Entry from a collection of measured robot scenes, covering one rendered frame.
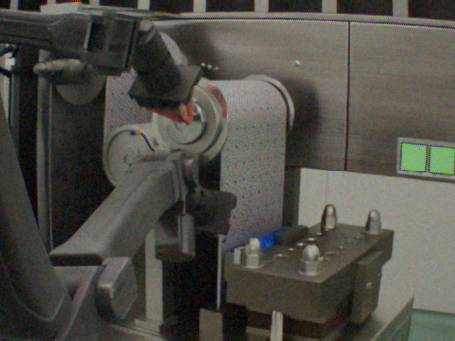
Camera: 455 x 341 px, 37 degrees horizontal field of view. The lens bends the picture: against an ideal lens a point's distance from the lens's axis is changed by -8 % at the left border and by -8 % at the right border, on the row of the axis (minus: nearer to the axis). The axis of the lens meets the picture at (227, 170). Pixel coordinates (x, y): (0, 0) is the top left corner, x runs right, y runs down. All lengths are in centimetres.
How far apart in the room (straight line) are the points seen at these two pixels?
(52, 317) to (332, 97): 97
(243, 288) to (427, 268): 280
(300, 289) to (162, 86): 36
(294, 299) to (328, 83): 50
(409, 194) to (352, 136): 243
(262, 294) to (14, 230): 66
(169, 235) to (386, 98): 57
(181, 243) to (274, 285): 18
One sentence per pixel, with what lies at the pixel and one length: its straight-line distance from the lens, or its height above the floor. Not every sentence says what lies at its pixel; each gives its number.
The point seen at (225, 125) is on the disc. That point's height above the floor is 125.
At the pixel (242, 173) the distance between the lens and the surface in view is 122.
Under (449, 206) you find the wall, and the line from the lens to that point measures 377.
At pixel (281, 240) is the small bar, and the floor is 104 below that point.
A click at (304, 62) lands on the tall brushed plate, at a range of 143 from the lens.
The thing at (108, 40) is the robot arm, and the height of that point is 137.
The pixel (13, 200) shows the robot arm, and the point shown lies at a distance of 51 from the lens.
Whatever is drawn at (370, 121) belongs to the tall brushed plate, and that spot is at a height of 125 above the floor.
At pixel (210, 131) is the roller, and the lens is 115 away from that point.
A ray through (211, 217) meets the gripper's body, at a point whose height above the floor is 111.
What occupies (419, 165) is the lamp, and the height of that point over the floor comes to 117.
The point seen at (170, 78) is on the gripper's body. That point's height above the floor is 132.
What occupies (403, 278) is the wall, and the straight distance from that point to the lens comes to 392.
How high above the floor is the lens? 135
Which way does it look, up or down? 9 degrees down
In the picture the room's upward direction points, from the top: 2 degrees clockwise
